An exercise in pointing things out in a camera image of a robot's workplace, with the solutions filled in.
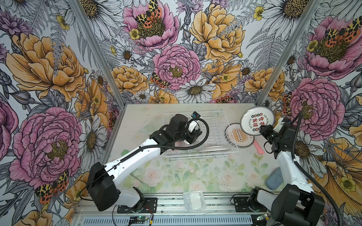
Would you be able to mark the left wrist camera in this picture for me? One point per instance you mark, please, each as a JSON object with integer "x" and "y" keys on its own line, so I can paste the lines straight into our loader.
{"x": 193, "y": 121}

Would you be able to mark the red green patterned plate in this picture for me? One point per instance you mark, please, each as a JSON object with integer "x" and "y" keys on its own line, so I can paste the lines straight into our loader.
{"x": 253, "y": 119}

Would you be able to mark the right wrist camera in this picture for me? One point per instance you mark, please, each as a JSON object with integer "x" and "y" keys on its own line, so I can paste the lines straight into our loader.
{"x": 279, "y": 125}

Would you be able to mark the pink flat object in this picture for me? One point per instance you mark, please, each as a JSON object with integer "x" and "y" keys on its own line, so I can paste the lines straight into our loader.
{"x": 259, "y": 149}

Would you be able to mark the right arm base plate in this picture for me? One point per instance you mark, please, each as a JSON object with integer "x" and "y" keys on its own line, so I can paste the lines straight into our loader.
{"x": 241, "y": 204}

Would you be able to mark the green circuit board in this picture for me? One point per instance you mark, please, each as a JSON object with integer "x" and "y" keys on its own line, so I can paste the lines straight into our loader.
{"x": 262, "y": 217}
{"x": 138, "y": 220}

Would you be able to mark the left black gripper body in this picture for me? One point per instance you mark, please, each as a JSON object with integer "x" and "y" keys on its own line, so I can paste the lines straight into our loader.
{"x": 190, "y": 137}

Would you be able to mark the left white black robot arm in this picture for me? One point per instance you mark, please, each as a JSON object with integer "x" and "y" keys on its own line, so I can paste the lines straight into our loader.
{"x": 104, "y": 181}

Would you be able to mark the orange sunburst white plate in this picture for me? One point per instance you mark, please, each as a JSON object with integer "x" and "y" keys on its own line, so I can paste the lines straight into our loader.
{"x": 237, "y": 137}

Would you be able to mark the aluminium front rail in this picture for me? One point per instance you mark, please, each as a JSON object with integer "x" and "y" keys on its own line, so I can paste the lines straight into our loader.
{"x": 169, "y": 205}

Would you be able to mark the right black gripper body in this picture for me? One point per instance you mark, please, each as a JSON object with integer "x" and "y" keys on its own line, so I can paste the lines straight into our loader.
{"x": 270, "y": 135}

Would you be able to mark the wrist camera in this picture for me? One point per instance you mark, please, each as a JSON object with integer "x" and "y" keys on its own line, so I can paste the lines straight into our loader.
{"x": 279, "y": 125}
{"x": 193, "y": 121}

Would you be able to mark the green circuit board right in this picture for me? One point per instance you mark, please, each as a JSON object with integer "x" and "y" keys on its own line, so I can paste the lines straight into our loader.
{"x": 262, "y": 217}

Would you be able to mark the clear plastic bag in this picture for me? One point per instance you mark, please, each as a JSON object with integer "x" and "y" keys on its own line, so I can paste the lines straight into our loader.
{"x": 194, "y": 201}

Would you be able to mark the green circuit board left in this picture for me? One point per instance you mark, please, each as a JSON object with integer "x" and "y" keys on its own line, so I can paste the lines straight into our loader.
{"x": 138, "y": 220}

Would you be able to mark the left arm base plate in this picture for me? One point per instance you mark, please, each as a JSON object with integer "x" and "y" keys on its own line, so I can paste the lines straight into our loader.
{"x": 150, "y": 204}

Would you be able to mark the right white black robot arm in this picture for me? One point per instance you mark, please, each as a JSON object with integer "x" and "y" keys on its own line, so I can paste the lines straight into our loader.
{"x": 297, "y": 204}

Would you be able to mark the green square object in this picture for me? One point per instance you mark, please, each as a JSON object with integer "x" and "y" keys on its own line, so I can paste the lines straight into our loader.
{"x": 125, "y": 151}

